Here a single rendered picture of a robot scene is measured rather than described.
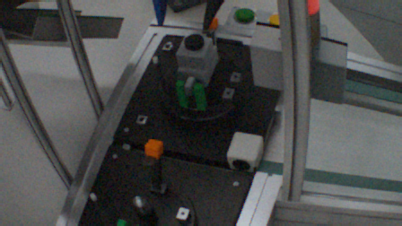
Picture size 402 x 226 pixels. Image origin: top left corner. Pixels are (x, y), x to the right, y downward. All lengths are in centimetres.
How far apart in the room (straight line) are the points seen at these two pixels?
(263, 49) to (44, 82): 72
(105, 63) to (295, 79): 66
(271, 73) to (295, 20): 13
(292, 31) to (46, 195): 64
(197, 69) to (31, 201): 45
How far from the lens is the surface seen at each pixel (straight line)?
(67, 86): 115
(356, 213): 80
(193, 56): 80
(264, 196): 80
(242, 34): 100
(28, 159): 107
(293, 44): 53
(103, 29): 96
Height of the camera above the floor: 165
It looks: 51 degrees down
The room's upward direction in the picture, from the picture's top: 12 degrees counter-clockwise
